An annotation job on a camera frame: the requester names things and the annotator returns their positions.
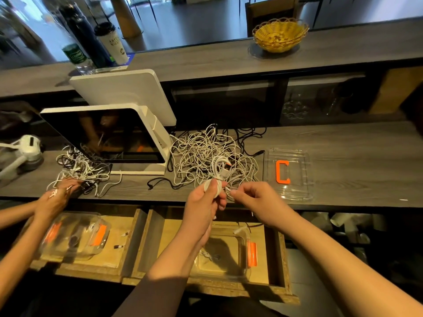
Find person's left hand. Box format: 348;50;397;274
181;177;230;246

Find person's right hand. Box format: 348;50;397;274
229;181;292;229

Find clear container drawer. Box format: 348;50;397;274
38;211;111;262
192;224;259;281

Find person's left forearm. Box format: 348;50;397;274
112;233;212;317

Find another person's forearm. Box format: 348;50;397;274
0;201;37;229
0;214;50;308

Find person's right forearm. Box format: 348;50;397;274
278;208;423;317

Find wooden drawer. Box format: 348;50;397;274
30;204;148;283
131;206;298;304

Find pile of white containers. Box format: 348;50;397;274
311;211;378;245

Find white touchscreen monitor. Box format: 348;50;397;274
40;103;174;176

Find white customer display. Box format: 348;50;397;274
69;69;177;127

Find grey wooden bar counter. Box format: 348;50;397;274
0;18;423;98

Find yellow woven basket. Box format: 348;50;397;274
252;18;310;53

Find blue white notebook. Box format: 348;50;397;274
115;52;136;68

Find flat cardboard sheet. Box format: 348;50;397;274
370;66;423;115

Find white headset device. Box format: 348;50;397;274
0;134;44;182

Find white paper coffee cup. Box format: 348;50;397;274
94;22;130;65

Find brown wooden chair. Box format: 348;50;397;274
245;0;298;37

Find clear plastic water bottle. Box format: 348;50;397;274
56;16;93;70

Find black thermos bottle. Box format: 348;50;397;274
59;3;116;69

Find round wooden table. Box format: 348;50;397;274
109;0;143;40

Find clear lid orange handle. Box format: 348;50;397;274
264;148;315;201

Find black cable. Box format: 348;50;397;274
147;175;189;190

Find bundle of black cables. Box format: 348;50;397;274
231;126;268;156

